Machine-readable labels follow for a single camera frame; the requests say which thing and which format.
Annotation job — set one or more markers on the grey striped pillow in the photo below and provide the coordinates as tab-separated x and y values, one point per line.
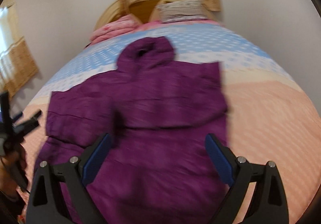
186	10

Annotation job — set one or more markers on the beige curtain left window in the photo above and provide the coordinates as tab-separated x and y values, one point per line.
18	66

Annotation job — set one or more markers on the blue pink dotted bedspread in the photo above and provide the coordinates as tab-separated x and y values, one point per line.
269	116

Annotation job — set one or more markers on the folded pink blanket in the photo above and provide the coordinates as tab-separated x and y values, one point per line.
123	25

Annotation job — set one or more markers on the beige wooden headboard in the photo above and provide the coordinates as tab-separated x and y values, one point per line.
145	11

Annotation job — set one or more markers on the left hand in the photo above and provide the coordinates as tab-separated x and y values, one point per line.
8	182

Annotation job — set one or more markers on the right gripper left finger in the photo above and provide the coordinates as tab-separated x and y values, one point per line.
47	202

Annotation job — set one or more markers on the purple hooded puffer jacket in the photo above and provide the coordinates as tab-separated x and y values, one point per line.
158	111

